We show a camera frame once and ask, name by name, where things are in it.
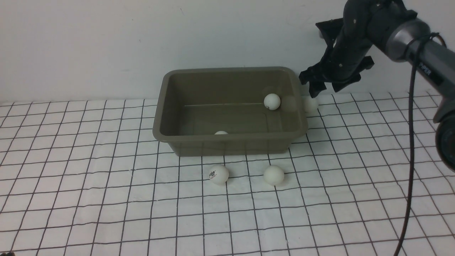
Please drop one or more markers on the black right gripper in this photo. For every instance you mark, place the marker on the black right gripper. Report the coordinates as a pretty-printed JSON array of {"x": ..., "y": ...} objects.
[{"x": 342, "y": 64}]

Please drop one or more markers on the white ball with logo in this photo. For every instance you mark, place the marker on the white ball with logo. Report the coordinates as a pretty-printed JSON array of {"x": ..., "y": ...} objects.
[{"x": 219, "y": 174}]

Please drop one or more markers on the olive plastic storage bin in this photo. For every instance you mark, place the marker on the olive plastic storage bin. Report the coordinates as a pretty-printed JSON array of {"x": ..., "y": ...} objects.
[{"x": 194, "y": 104}]

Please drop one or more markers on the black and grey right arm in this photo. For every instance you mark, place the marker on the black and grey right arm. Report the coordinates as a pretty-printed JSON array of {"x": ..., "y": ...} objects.
[{"x": 403, "y": 37}]

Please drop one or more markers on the plain white table-tennis ball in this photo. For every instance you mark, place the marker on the plain white table-tennis ball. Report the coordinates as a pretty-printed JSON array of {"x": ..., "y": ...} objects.
[{"x": 273, "y": 175}]

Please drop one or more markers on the white grid-pattern tablecloth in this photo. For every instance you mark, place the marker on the white grid-pattern tablecloth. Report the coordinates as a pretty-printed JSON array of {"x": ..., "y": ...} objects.
[{"x": 88, "y": 178}]

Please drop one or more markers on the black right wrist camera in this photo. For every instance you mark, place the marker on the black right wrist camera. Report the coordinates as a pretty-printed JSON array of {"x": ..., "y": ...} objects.
[{"x": 329, "y": 30}]

